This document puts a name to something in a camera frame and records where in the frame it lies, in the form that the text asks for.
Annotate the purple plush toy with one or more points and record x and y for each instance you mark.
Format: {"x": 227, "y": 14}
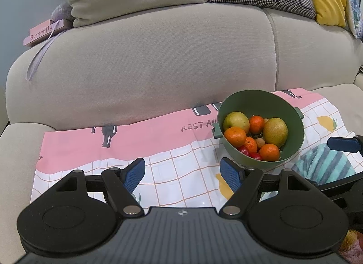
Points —
{"x": 63, "y": 11}

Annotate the yellow-green pear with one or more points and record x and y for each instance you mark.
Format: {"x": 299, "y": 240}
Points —
{"x": 275, "y": 131}
{"x": 236, "y": 119}

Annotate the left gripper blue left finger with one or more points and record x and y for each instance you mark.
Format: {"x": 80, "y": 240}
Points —
{"x": 119, "y": 186}

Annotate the pink butterfly box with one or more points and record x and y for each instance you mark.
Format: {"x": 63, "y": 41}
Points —
{"x": 45, "y": 30}

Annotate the red cherry tomato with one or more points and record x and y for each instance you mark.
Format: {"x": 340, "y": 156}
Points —
{"x": 244, "y": 150}
{"x": 256, "y": 156}

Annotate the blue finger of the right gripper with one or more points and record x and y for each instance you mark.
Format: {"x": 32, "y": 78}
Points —
{"x": 346, "y": 144}
{"x": 339, "y": 187}

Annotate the orange mandarin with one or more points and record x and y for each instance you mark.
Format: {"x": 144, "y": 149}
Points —
{"x": 256, "y": 124}
{"x": 270, "y": 152}
{"x": 251, "y": 145}
{"x": 235, "y": 136}

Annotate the pink fluffy blanket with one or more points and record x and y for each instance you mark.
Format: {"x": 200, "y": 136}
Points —
{"x": 351, "y": 248}

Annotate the beige fabric sofa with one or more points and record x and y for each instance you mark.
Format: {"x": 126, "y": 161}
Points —
{"x": 139, "y": 66}

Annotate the lilac ribbon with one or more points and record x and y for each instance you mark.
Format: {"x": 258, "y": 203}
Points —
{"x": 35, "y": 62}

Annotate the teal striped towel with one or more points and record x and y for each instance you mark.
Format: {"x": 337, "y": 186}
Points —
{"x": 323, "y": 165}

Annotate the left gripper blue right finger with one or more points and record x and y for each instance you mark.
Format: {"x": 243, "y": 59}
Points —
{"x": 244, "y": 183}

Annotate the pink checked lemon cloth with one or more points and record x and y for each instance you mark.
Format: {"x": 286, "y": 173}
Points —
{"x": 181, "y": 156}

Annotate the green perforated colander bowl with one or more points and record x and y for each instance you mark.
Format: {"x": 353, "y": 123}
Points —
{"x": 267, "y": 105}

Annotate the blue patterned pillow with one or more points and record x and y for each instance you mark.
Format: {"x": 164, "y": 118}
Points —
{"x": 354, "y": 18}

